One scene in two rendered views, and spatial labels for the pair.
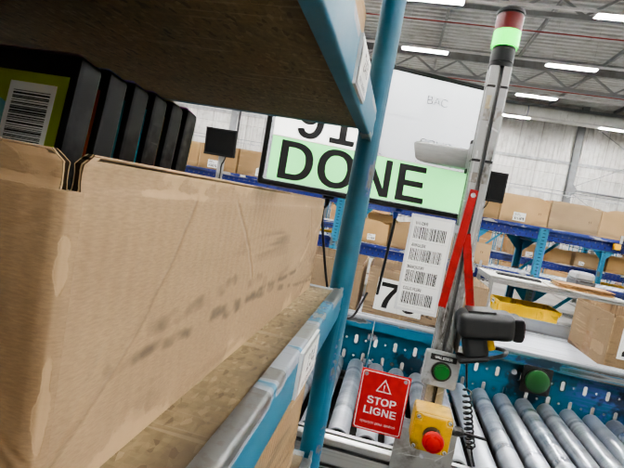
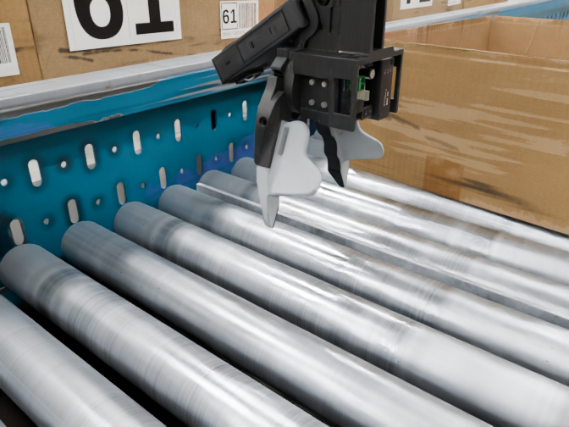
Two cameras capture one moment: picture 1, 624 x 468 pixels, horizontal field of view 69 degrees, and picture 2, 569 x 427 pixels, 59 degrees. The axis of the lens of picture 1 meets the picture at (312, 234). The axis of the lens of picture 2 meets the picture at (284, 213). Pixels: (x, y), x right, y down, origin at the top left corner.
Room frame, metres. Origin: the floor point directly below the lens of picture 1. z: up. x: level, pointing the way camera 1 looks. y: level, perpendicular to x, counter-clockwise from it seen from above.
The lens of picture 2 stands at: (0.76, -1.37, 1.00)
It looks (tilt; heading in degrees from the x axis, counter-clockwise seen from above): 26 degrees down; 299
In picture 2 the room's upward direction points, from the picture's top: straight up
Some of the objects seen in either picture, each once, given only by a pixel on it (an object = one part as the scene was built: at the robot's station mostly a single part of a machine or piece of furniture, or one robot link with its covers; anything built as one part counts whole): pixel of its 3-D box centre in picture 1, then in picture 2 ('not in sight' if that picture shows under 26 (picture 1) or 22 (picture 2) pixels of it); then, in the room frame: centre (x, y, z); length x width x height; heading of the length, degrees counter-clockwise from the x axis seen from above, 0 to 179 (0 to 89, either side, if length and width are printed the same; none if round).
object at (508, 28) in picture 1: (507, 32); not in sight; (0.92, -0.30, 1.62); 0.05 x 0.05 x 0.06
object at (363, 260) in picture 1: (311, 271); not in sight; (1.70, -0.02, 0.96); 0.39 x 0.29 x 0.17; 80
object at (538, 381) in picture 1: (537, 382); not in sight; (1.35, -0.75, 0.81); 0.07 x 0.01 x 0.07; 80
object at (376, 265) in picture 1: (421, 293); not in sight; (1.63, -0.43, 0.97); 0.39 x 0.29 x 0.17; 80
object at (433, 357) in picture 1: (440, 369); not in sight; (0.88, -0.30, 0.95); 0.07 x 0.03 x 0.07; 80
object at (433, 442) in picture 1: (432, 439); not in sight; (0.81, -0.29, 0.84); 0.04 x 0.04 x 0.04; 80
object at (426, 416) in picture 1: (449, 433); not in sight; (0.85, -0.33, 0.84); 0.15 x 0.09 x 0.07; 80
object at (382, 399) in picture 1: (396, 406); not in sight; (0.90, -0.23, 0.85); 0.16 x 0.01 x 0.13; 80
